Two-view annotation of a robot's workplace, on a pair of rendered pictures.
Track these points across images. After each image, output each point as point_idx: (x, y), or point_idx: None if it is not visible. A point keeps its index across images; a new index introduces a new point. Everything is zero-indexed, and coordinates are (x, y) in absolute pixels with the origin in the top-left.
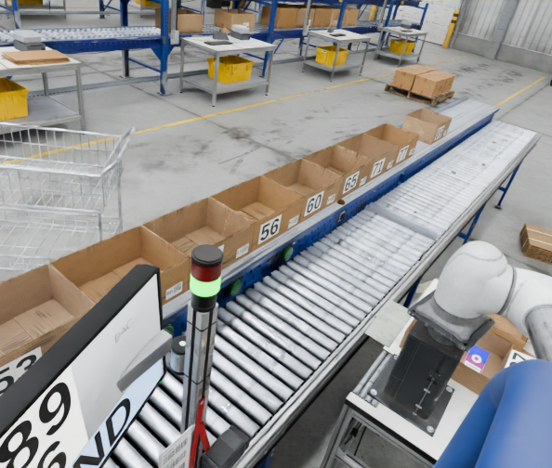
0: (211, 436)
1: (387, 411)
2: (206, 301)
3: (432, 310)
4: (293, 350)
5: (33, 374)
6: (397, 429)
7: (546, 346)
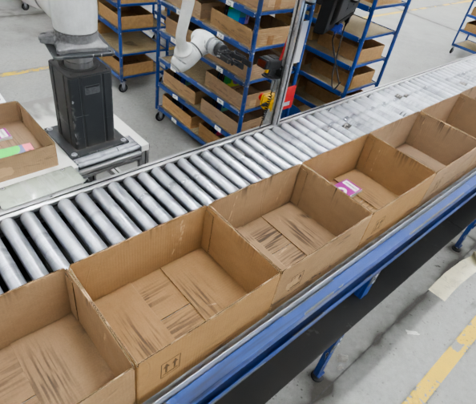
0: (259, 145)
1: (120, 131)
2: None
3: (98, 39)
4: (175, 182)
5: None
6: (122, 123)
7: None
